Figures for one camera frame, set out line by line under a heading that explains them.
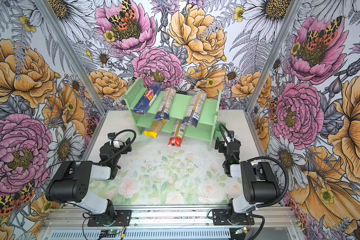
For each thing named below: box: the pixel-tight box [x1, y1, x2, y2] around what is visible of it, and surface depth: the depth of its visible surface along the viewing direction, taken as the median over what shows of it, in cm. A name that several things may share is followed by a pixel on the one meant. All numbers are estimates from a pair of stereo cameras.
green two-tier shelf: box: [124, 77, 222, 151], surface depth 87 cm
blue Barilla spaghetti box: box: [133, 82, 164, 115], surface depth 87 cm
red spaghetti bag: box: [168, 119, 187, 147], surface depth 90 cm
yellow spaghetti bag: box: [143, 120, 167, 139], surface depth 92 cm
